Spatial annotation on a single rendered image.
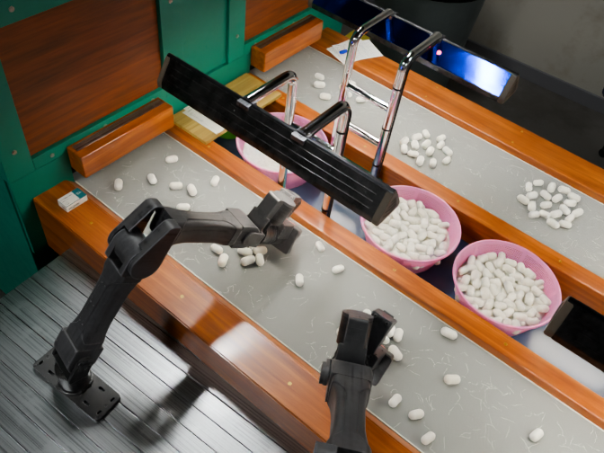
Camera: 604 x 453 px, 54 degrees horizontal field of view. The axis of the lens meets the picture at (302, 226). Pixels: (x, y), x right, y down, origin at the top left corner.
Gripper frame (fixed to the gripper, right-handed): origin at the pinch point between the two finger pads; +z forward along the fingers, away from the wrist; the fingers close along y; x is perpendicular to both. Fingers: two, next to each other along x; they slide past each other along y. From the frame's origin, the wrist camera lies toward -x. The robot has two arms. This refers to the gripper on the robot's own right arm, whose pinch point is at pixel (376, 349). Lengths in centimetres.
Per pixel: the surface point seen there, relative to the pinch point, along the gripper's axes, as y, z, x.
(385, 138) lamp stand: 33, 36, -38
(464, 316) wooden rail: -9.8, 21.8, -11.6
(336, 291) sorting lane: 17.1, 13.4, -1.3
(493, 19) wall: 79, 235, -124
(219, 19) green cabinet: 90, 24, -44
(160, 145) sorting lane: 84, 18, -5
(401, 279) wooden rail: 6.8, 20.9, -10.8
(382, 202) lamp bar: 12.3, -9.4, -27.6
